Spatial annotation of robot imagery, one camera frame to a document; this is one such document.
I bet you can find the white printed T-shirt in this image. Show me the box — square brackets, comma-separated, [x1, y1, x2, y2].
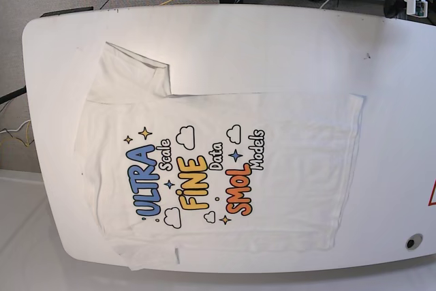
[74, 43, 364, 270]

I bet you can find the red triangle sticker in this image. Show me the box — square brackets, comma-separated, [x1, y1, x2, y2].
[428, 181, 436, 206]

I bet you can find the table cable grommet hole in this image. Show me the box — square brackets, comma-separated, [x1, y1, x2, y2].
[405, 233, 423, 251]

